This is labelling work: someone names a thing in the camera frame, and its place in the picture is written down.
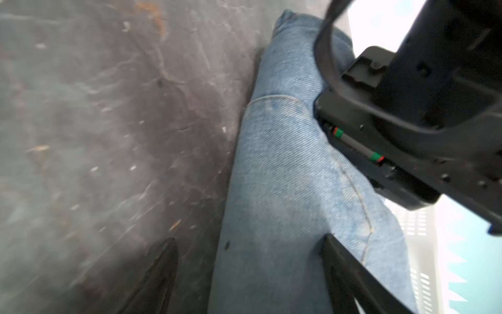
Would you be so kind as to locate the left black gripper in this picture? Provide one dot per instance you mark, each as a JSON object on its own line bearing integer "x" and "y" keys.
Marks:
{"x": 424, "y": 121}

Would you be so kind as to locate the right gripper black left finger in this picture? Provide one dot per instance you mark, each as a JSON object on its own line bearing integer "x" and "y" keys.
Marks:
{"x": 152, "y": 293}

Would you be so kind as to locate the white plastic basket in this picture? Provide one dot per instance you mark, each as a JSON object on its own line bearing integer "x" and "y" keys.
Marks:
{"x": 421, "y": 236}

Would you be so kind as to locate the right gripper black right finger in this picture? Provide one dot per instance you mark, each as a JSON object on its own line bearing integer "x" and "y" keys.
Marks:
{"x": 351, "y": 288}

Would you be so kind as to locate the blue denim long pants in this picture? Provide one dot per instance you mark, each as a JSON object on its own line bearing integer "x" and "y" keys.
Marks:
{"x": 289, "y": 188}

